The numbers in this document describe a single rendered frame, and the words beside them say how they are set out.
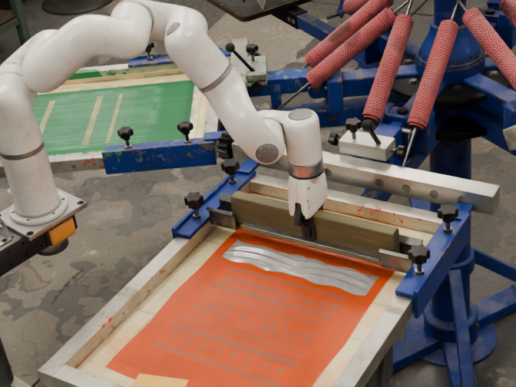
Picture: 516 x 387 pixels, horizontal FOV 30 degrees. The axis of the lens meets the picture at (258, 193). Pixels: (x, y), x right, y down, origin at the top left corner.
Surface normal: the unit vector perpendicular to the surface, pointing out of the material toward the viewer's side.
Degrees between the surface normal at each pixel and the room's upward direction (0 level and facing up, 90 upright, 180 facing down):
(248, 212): 90
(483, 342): 0
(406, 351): 0
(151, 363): 0
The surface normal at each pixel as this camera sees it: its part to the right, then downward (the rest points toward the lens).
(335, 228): -0.51, 0.51
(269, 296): -0.11, -0.84
